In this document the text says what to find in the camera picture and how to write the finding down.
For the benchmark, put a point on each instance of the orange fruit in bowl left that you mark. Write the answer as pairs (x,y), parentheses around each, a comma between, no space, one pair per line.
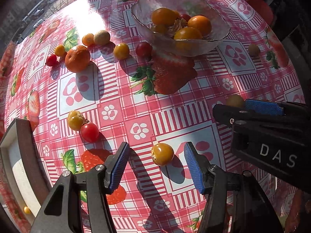
(164,16)

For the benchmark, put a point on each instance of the orange-yellow tomato with calyx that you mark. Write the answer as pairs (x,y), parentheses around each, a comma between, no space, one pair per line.
(162,154)

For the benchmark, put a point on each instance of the red tomato far left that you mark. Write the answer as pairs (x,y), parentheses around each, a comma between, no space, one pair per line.
(51,61)

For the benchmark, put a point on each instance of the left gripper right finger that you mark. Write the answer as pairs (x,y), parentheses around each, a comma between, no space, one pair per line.
(235,202)

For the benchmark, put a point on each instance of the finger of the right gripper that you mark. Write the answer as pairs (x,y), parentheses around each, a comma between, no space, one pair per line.
(227,115)
(277,108)

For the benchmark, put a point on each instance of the red cherry tomato mid table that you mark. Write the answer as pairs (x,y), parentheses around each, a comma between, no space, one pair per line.
(90,132)

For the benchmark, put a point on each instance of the strawberry pattern tablecloth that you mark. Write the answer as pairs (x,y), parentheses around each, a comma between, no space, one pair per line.
(151,198)

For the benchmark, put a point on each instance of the orange fruit in bowl front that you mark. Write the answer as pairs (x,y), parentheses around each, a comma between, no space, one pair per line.
(187,33)

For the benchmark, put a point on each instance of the orange fruit in bowl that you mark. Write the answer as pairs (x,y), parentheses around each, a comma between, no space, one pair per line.
(201,23)
(164,16)
(187,33)

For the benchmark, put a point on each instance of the far mandarin orange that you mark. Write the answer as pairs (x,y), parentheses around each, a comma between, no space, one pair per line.
(77,59)

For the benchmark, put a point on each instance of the orange fruit in bowl right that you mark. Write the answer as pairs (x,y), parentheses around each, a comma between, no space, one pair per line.
(201,23)

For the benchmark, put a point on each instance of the yellow tomato near bowl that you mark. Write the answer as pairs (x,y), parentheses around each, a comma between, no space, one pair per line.
(121,51)

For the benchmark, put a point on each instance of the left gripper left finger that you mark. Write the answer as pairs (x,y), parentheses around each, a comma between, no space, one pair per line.
(60,211)

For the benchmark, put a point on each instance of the white cardboard tray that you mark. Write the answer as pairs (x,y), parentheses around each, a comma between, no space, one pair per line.
(22,181)

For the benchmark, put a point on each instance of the small orange tomato behind mandarin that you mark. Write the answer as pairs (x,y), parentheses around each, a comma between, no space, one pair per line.
(88,39)

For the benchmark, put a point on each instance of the yellow tomato in tray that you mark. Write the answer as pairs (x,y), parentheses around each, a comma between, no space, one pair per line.
(27,210)

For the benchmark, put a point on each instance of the glass fruit bowl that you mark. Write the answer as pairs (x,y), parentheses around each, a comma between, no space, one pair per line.
(161,37)

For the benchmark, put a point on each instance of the brown longan fruit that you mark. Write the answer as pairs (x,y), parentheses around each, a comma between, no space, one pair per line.
(235,101)

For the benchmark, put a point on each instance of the red stool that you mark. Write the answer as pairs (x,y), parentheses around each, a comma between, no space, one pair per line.
(263,9)

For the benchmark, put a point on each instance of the yellow tomato mid table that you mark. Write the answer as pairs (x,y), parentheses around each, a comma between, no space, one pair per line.
(75,120)

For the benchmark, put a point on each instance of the yellow tomato far left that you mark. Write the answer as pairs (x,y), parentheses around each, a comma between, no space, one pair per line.
(60,51)

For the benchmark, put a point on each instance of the red tomato near bowl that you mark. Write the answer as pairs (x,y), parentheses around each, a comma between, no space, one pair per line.
(143,49)

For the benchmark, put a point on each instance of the small brown longan far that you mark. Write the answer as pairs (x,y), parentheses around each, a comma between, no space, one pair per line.
(253,50)

